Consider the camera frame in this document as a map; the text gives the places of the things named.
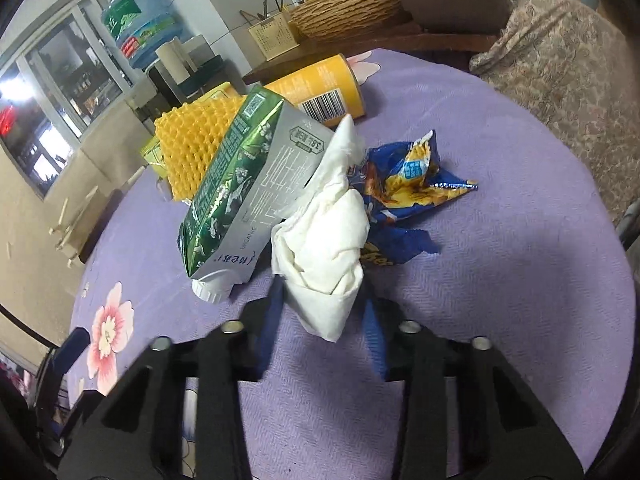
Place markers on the yellow snack can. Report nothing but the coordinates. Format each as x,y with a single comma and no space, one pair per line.
320,85

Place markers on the green milk carton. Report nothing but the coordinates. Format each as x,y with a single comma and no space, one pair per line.
235,175

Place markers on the wicker basket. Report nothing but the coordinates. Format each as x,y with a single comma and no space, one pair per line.
345,10

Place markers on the sliding window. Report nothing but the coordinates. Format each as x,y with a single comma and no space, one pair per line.
60,75

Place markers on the floral cloth cover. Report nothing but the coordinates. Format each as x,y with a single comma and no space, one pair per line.
565,60

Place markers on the blue snack wrapper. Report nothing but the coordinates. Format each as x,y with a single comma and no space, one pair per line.
400,180

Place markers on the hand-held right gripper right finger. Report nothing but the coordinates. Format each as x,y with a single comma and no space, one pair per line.
375,345

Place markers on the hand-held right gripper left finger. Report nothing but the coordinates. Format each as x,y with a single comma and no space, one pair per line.
267,330

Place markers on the beige chopstick holder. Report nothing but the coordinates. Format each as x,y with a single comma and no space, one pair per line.
272,35

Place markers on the wooden counter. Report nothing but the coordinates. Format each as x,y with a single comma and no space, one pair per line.
425,40

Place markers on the white paper roll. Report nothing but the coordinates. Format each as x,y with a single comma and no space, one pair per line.
172,60

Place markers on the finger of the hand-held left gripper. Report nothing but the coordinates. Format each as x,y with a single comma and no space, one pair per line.
75,347

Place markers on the white tissue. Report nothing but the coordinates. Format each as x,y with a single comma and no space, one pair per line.
325,240

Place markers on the purple floral tablecloth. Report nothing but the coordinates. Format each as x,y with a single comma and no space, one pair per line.
500,285

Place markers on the blue water jug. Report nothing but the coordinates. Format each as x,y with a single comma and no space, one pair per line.
140,20

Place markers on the water dispenser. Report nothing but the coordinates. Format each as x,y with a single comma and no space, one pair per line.
210,72

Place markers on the yellow foam net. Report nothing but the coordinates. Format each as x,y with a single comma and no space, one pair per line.
195,140

